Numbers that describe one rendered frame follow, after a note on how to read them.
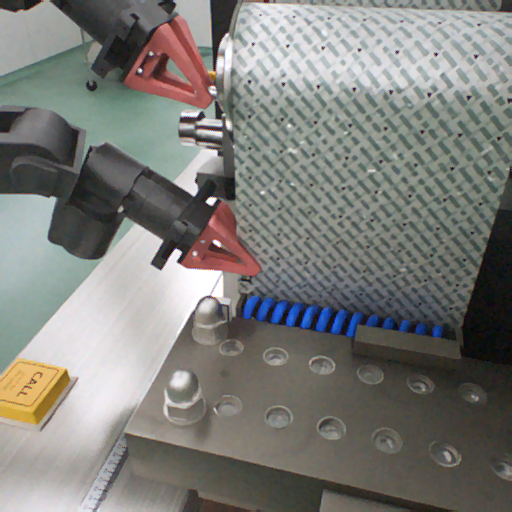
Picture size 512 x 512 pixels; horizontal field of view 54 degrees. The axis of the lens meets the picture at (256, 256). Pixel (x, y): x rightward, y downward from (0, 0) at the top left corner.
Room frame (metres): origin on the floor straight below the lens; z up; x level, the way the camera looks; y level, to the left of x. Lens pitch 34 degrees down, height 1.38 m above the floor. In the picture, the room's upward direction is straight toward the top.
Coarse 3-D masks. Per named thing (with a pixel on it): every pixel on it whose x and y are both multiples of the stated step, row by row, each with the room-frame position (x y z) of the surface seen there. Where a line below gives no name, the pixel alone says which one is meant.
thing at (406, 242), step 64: (256, 192) 0.43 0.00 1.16; (320, 192) 0.42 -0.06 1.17; (384, 192) 0.40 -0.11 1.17; (448, 192) 0.39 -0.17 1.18; (256, 256) 0.43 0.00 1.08; (320, 256) 0.42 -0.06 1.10; (384, 256) 0.40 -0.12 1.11; (448, 256) 0.39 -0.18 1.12; (384, 320) 0.40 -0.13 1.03; (448, 320) 0.38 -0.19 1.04
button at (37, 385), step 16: (16, 368) 0.43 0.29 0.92; (32, 368) 0.43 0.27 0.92; (48, 368) 0.43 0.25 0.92; (64, 368) 0.43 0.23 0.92; (0, 384) 0.40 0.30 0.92; (16, 384) 0.40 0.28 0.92; (32, 384) 0.40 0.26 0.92; (48, 384) 0.40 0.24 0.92; (64, 384) 0.42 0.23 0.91; (0, 400) 0.38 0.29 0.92; (16, 400) 0.38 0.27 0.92; (32, 400) 0.38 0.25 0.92; (48, 400) 0.39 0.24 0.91; (0, 416) 0.37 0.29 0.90; (16, 416) 0.37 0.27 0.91; (32, 416) 0.36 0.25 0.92
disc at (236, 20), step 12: (240, 0) 0.48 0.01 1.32; (252, 0) 0.50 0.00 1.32; (240, 12) 0.47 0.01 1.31; (240, 24) 0.46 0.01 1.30; (228, 36) 0.45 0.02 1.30; (228, 48) 0.44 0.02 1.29; (228, 60) 0.44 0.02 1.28; (228, 72) 0.43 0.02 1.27; (228, 84) 0.43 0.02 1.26; (228, 96) 0.43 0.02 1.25; (228, 108) 0.43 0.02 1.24; (228, 120) 0.43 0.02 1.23; (228, 132) 0.44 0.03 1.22
